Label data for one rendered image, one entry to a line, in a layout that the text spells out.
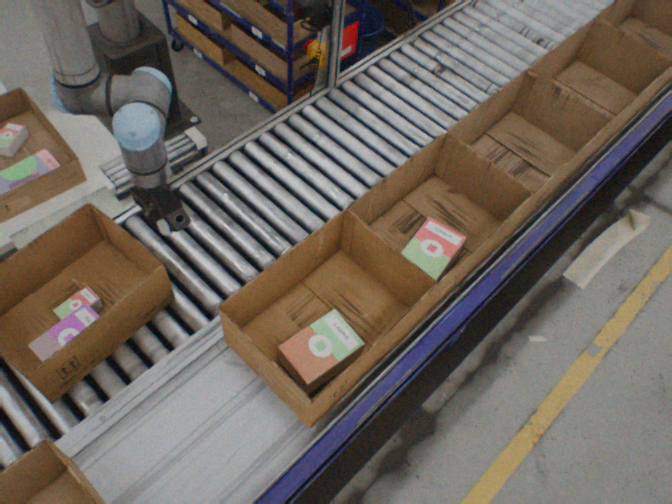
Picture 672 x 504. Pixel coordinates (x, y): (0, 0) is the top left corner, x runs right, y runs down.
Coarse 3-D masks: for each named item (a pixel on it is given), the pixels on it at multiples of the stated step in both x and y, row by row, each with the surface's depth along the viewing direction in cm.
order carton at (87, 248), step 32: (64, 224) 151; (96, 224) 161; (32, 256) 149; (64, 256) 158; (96, 256) 163; (128, 256) 162; (0, 288) 146; (32, 288) 155; (64, 288) 158; (96, 288) 157; (128, 288) 158; (160, 288) 150; (0, 320) 151; (32, 320) 151; (96, 320) 135; (128, 320) 146; (0, 352) 129; (32, 352) 147; (64, 352) 132; (96, 352) 143; (32, 384) 130; (64, 384) 140
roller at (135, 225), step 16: (128, 224) 172; (144, 224) 172; (144, 240) 169; (160, 240) 169; (160, 256) 166; (176, 256) 167; (176, 272) 164; (192, 272) 164; (192, 288) 161; (208, 288) 161; (208, 304) 159
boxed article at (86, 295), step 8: (88, 288) 153; (72, 296) 151; (80, 296) 151; (88, 296) 151; (96, 296) 152; (64, 304) 150; (72, 304) 150; (80, 304) 150; (88, 304) 150; (96, 304) 152; (56, 312) 148; (64, 312) 149
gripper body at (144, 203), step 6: (162, 186) 131; (168, 186) 138; (132, 192) 137; (138, 192) 136; (144, 192) 136; (174, 192) 138; (138, 198) 136; (144, 198) 135; (138, 204) 139; (144, 204) 136; (150, 204) 134; (144, 210) 139; (150, 210) 135; (156, 210) 136; (156, 216) 137
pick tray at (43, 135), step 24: (0, 96) 183; (24, 96) 186; (0, 120) 189; (24, 120) 190; (48, 120) 178; (24, 144) 184; (48, 144) 185; (0, 168) 178; (72, 168) 172; (24, 192) 166; (48, 192) 172; (0, 216) 166
